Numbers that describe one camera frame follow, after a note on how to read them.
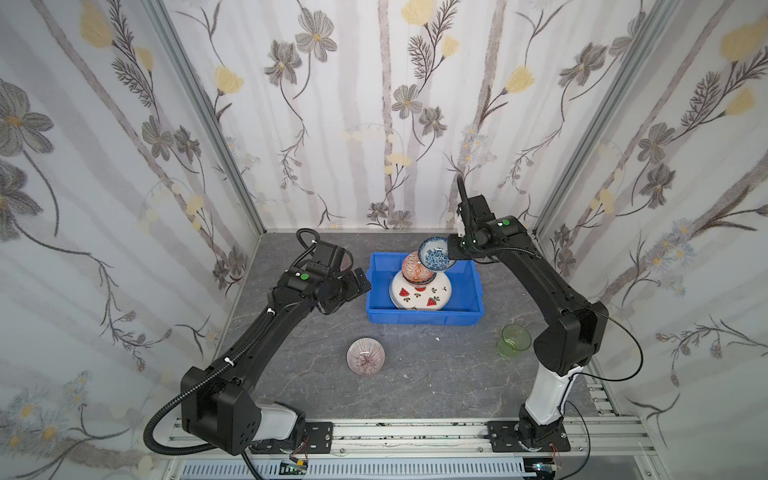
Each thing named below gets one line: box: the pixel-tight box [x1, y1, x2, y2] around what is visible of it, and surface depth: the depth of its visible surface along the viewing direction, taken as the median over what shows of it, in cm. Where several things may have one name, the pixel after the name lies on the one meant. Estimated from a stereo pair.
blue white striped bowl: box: [346, 337, 386, 377], surface depth 87 cm
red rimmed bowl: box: [402, 251, 437, 285], surface depth 100 cm
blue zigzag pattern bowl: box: [418, 236, 456, 272], surface depth 89 cm
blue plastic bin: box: [366, 252, 484, 327], surface depth 97 cm
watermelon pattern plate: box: [389, 270, 452, 311], surface depth 100 cm
